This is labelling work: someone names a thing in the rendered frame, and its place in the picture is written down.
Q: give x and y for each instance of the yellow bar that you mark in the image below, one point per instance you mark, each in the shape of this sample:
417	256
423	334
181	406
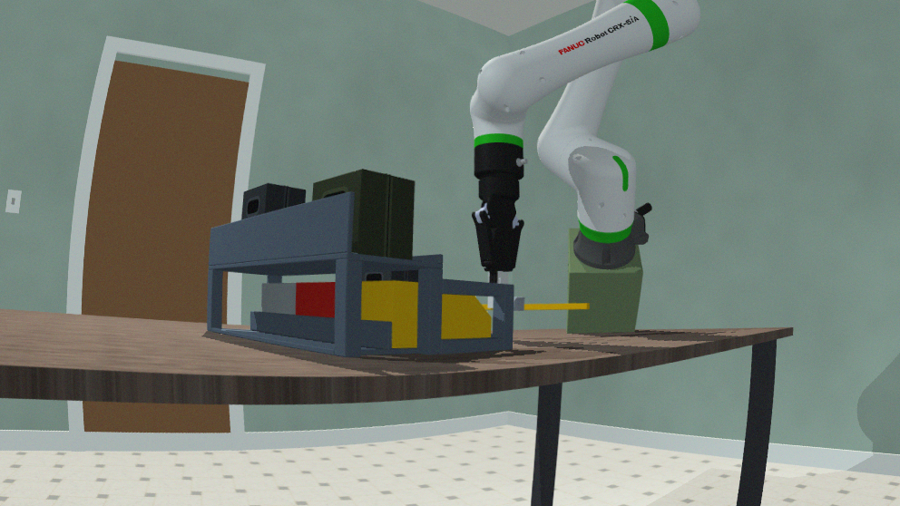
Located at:
552	306

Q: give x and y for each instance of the yellow open bin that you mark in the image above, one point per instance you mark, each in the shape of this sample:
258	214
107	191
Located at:
396	301

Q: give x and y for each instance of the blue-grey metal shelf rack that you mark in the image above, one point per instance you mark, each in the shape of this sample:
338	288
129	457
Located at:
315	238

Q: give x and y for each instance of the grey open bin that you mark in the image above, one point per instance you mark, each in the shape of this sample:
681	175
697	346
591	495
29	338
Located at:
278	298

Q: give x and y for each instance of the red bin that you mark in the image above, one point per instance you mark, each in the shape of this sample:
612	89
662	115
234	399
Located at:
315	299

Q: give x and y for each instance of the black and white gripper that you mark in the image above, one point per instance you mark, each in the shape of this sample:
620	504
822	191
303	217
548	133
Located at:
498	193

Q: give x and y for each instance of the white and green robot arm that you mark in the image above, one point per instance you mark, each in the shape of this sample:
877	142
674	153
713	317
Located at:
602	174

